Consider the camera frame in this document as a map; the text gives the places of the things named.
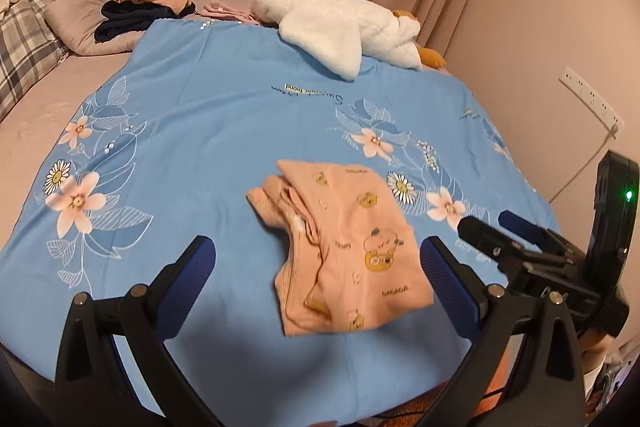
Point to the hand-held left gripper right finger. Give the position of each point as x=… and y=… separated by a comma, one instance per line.
x=445, y=277

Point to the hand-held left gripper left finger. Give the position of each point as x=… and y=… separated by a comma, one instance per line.
x=192, y=277

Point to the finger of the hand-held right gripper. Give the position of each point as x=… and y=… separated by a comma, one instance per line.
x=522, y=227
x=482, y=234

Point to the orange printed baby romper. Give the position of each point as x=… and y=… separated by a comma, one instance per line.
x=350, y=257

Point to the person's right forearm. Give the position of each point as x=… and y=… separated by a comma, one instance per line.
x=595, y=342

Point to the dark navy clothes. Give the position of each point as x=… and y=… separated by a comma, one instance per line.
x=125, y=22

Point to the orange fuzzy rug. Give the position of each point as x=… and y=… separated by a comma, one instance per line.
x=507, y=364

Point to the blue floral bed sheet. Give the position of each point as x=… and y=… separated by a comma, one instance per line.
x=225, y=117

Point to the mauve bed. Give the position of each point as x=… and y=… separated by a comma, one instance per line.
x=30, y=127

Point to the white goose plush toy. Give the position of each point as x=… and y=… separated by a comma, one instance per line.
x=325, y=22

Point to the small pink garment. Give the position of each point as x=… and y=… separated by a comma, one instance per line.
x=225, y=9

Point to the grey plaid pillow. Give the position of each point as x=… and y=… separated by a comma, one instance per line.
x=25, y=47

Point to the mauve pillow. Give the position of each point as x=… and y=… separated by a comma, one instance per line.
x=75, y=17

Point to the white wall power strip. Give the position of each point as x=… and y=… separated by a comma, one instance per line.
x=590, y=97

